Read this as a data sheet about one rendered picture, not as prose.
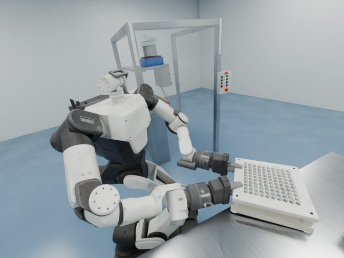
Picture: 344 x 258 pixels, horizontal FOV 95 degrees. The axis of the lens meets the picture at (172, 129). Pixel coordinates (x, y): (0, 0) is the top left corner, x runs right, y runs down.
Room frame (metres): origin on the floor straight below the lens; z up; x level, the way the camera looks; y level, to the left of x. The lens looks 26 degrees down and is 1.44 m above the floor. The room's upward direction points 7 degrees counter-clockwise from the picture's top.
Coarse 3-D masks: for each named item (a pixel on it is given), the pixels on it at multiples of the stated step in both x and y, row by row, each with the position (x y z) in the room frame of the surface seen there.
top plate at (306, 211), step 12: (252, 168) 0.52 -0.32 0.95; (288, 168) 0.49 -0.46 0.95; (240, 180) 0.46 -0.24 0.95; (252, 180) 0.45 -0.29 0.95; (288, 180) 0.44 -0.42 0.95; (300, 180) 0.43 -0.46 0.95; (240, 192) 0.40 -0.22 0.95; (264, 192) 0.39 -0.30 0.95; (276, 192) 0.39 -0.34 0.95; (300, 192) 0.37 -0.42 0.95; (252, 204) 0.35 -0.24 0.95; (264, 204) 0.35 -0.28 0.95; (276, 204) 0.34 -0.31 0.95; (288, 204) 0.34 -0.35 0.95; (312, 204) 0.33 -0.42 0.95; (300, 216) 0.30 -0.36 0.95; (312, 216) 0.29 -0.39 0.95
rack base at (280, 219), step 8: (232, 208) 0.38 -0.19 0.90; (240, 208) 0.37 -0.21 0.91; (248, 208) 0.37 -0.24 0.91; (256, 208) 0.37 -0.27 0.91; (256, 216) 0.35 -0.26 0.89; (264, 216) 0.34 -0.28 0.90; (272, 216) 0.33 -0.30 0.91; (280, 216) 0.33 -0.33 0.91; (288, 216) 0.33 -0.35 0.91; (280, 224) 0.32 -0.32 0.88; (288, 224) 0.31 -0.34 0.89; (296, 224) 0.30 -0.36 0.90; (312, 232) 0.28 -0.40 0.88
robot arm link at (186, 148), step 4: (180, 140) 0.72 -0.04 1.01; (184, 140) 0.71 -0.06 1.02; (188, 140) 0.71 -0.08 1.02; (180, 144) 0.69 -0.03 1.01; (184, 144) 0.69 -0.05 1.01; (188, 144) 0.68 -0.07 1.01; (180, 148) 0.67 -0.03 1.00; (184, 148) 0.66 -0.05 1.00; (188, 148) 0.65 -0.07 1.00; (192, 148) 0.65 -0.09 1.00; (180, 152) 0.65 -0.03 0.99; (184, 152) 0.64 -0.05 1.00; (188, 152) 0.63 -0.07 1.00; (192, 152) 0.65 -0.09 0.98; (184, 156) 0.64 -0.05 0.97
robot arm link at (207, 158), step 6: (204, 156) 0.60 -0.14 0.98; (210, 156) 0.60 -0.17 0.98; (216, 156) 0.58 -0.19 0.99; (222, 156) 0.56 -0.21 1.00; (228, 156) 0.57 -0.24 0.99; (204, 162) 0.58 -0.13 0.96; (210, 162) 0.58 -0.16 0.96; (216, 162) 0.57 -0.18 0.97; (222, 162) 0.55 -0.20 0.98; (204, 168) 0.58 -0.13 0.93; (216, 168) 0.56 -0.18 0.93; (222, 168) 0.55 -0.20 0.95; (222, 174) 0.55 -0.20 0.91
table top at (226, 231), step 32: (320, 160) 0.60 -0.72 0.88; (320, 192) 0.42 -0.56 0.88; (224, 224) 0.34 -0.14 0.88; (256, 224) 0.33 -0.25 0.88; (320, 224) 0.30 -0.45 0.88; (160, 256) 0.27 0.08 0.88; (192, 256) 0.26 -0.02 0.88; (224, 256) 0.25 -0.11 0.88; (256, 256) 0.24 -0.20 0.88; (288, 256) 0.23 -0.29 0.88; (320, 256) 0.22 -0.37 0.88
